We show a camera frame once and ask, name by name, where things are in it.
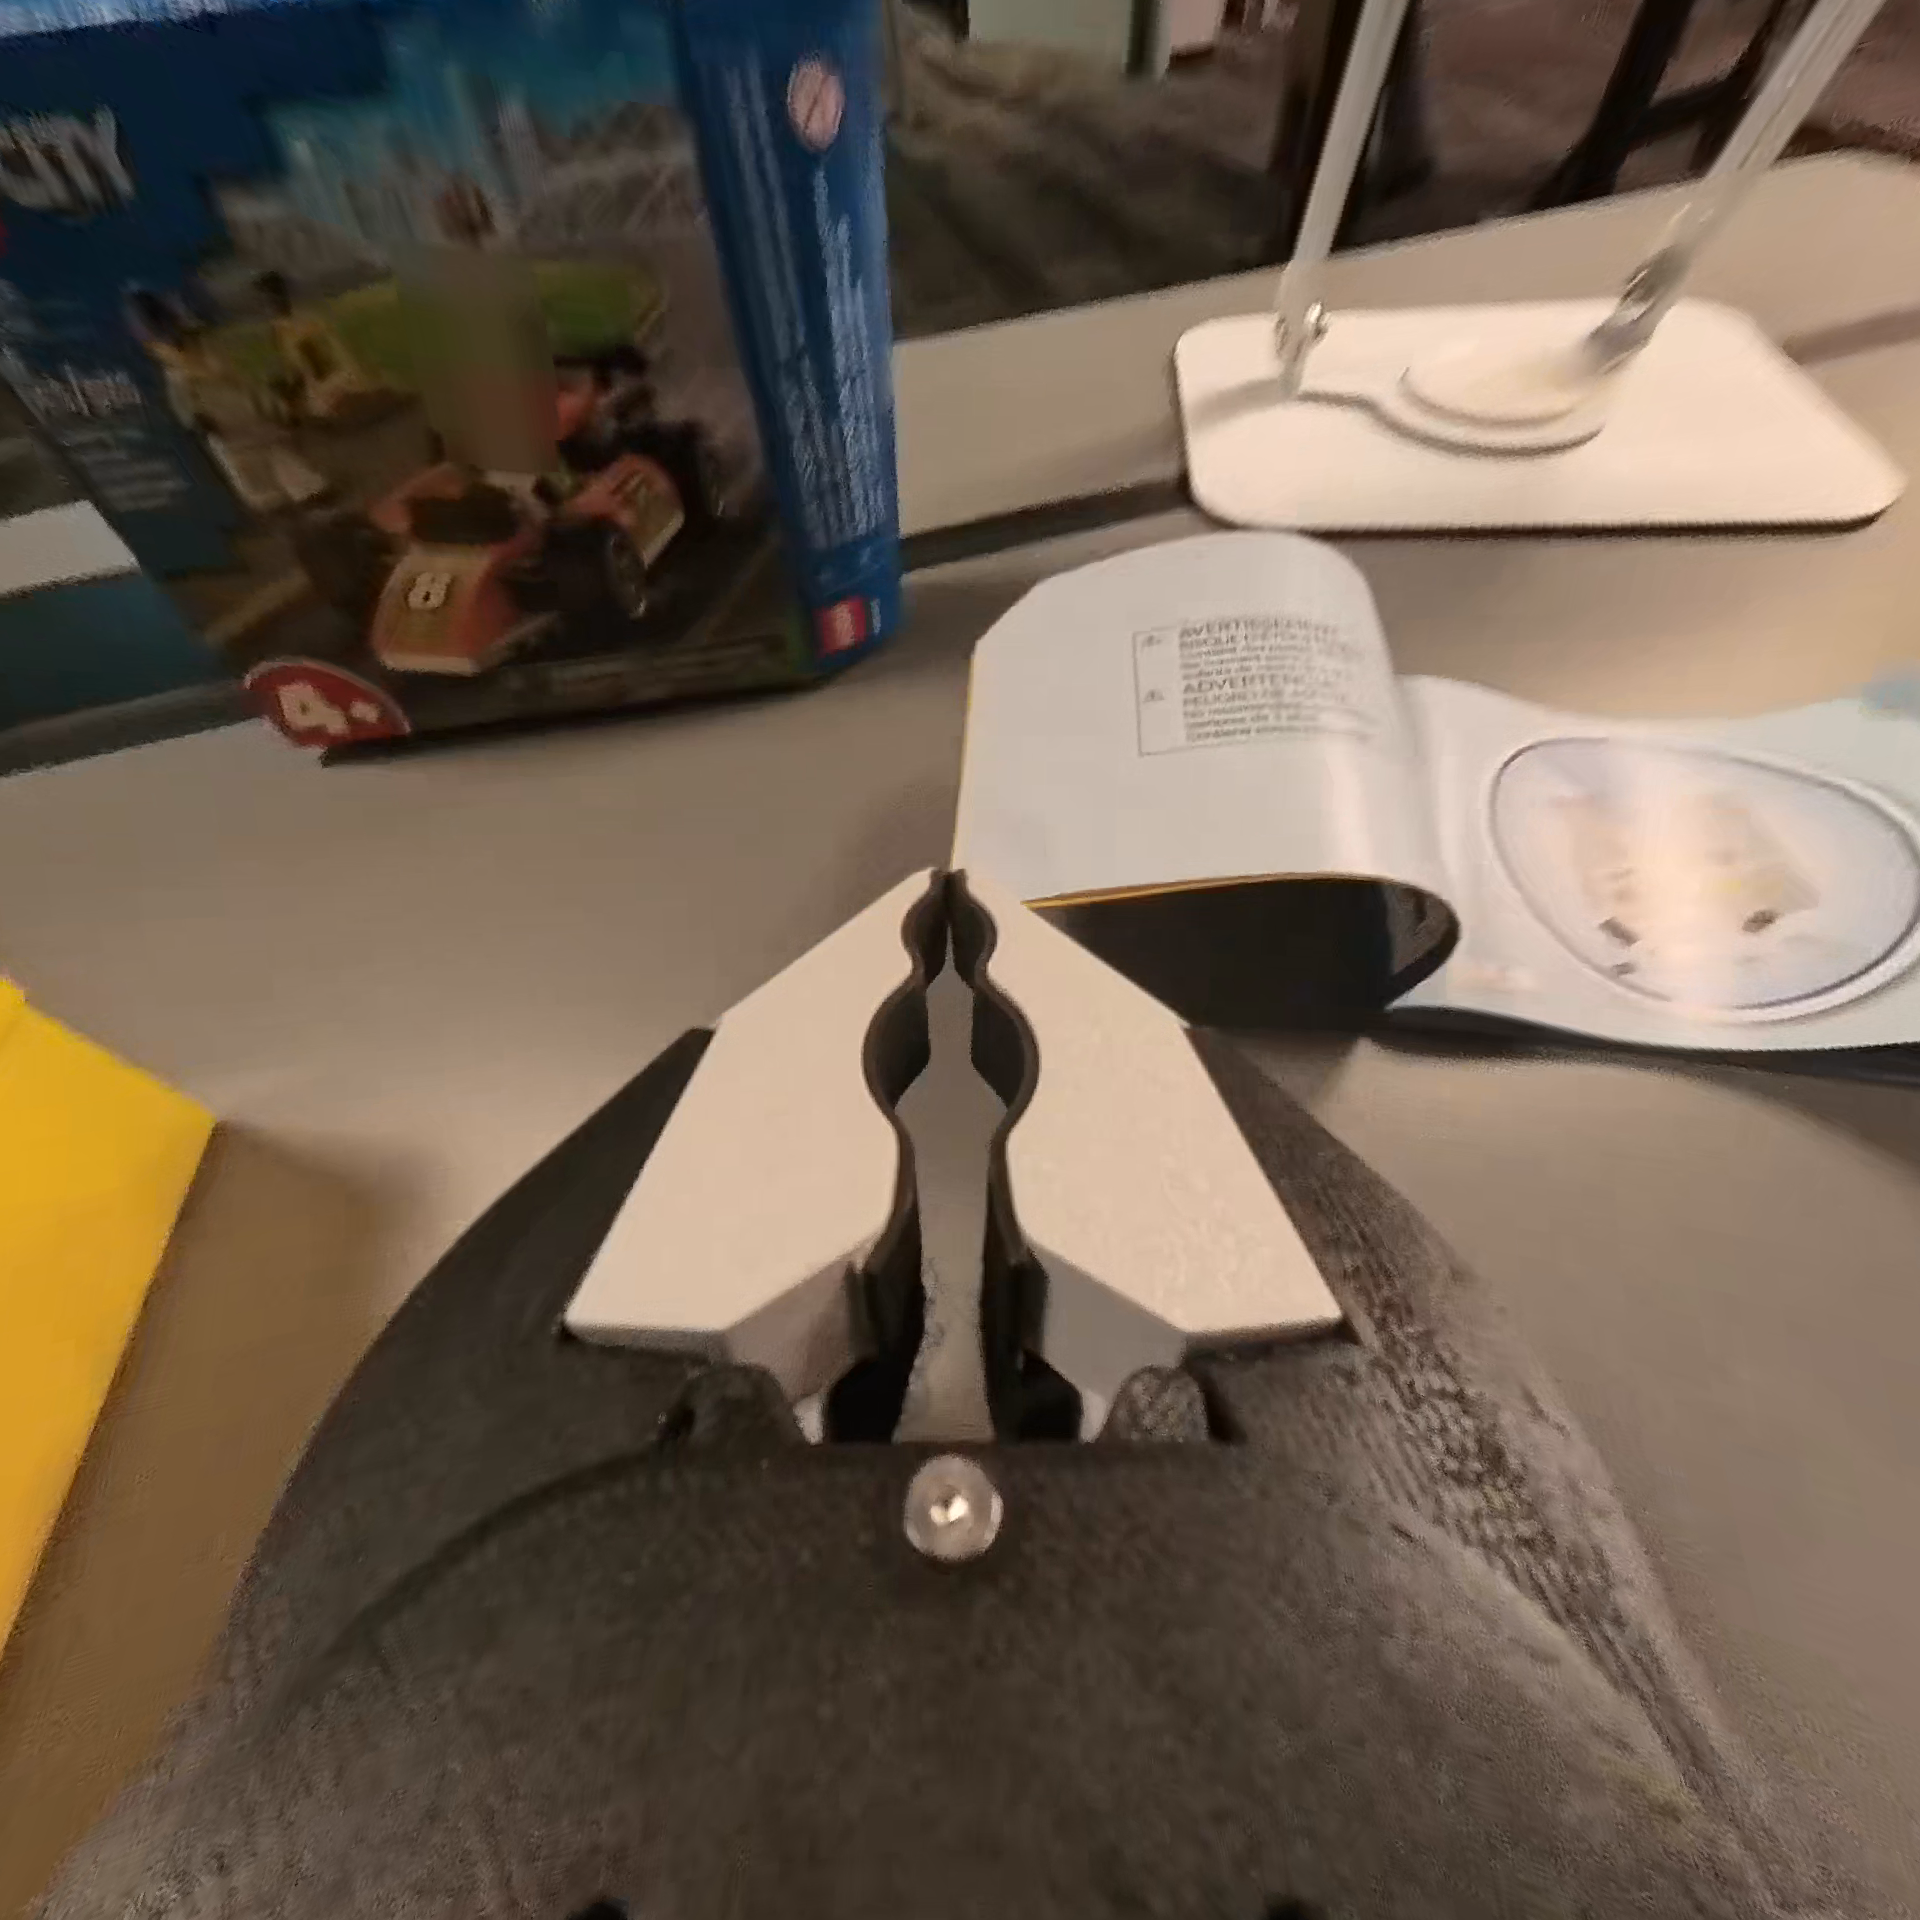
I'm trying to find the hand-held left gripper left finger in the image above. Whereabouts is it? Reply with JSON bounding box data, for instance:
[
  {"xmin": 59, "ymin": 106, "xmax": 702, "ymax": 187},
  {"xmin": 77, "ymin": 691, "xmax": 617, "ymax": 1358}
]
[{"xmin": 563, "ymin": 867, "xmax": 960, "ymax": 1409}]

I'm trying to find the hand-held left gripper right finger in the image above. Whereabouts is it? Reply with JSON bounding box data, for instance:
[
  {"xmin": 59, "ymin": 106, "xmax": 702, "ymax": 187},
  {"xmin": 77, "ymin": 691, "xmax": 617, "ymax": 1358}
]
[{"xmin": 954, "ymin": 873, "xmax": 1347, "ymax": 1426}]

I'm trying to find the lego instruction booklet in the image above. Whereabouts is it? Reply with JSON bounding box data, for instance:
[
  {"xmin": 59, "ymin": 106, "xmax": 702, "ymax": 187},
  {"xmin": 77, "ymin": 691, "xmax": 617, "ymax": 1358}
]
[{"xmin": 950, "ymin": 527, "xmax": 1920, "ymax": 1058}]

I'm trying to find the yellow plastic bin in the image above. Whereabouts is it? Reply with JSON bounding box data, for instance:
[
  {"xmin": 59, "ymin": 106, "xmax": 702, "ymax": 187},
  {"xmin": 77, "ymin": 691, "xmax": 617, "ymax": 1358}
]
[{"xmin": 0, "ymin": 977, "xmax": 219, "ymax": 1636}]

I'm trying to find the blue lego box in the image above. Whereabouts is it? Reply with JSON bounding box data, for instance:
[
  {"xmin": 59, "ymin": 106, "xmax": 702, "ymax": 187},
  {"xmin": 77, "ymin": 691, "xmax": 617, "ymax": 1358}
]
[{"xmin": 0, "ymin": 0, "xmax": 911, "ymax": 774}]

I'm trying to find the wooden book stand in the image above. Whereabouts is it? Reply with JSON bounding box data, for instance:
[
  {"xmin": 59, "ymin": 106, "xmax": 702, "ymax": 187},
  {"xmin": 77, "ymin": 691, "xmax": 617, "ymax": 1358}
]
[{"xmin": 1174, "ymin": 0, "xmax": 1912, "ymax": 534}]

